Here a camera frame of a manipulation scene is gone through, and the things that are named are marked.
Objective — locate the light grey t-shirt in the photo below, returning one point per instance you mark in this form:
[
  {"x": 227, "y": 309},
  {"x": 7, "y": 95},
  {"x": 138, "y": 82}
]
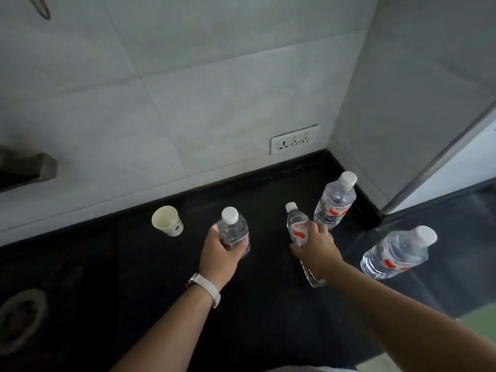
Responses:
[{"x": 310, "y": 369}]

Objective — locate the black burner pan support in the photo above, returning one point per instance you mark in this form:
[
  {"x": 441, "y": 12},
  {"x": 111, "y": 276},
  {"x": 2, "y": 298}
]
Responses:
[{"x": 21, "y": 321}]

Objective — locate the black glass gas hob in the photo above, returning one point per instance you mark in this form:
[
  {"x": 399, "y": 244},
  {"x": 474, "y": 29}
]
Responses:
[{"x": 77, "y": 325}]

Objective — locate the person's right hand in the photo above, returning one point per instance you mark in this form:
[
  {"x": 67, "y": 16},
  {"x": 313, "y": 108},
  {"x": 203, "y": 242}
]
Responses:
[{"x": 317, "y": 251}]

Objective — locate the white paper cup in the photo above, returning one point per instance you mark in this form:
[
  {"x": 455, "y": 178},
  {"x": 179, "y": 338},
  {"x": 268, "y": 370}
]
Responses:
[{"x": 166, "y": 220}]

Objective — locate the person's left hand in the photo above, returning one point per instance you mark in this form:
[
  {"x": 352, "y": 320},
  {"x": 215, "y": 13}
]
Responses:
[{"x": 221, "y": 263}]

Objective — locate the white wall power socket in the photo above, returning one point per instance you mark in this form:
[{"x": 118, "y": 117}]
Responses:
[{"x": 294, "y": 140}]

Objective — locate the white smartwatch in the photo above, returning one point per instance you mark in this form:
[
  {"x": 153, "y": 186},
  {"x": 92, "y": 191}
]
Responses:
[{"x": 207, "y": 286}]

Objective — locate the black range hood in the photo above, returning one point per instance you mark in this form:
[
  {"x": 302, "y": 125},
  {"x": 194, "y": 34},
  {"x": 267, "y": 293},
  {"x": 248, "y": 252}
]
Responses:
[{"x": 23, "y": 168}]

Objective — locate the person's right forearm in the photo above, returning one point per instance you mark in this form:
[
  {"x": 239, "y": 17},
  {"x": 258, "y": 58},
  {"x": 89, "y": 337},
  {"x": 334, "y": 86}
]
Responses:
[{"x": 407, "y": 317}]

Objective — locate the person's left forearm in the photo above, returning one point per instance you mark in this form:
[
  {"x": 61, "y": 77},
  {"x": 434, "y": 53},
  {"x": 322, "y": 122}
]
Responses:
[{"x": 162, "y": 337}]

